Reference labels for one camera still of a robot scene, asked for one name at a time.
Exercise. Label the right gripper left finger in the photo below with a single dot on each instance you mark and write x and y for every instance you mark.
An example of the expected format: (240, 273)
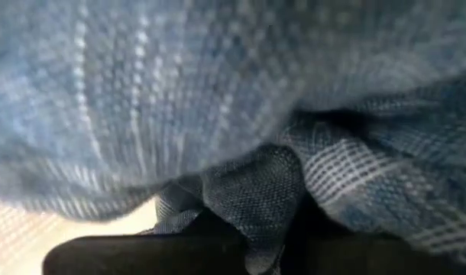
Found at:
(141, 256)

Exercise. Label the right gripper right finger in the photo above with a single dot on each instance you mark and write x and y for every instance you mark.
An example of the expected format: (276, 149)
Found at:
(351, 256)

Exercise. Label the blue striped knit towel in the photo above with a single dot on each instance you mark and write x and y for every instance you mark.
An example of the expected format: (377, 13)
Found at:
(179, 95)

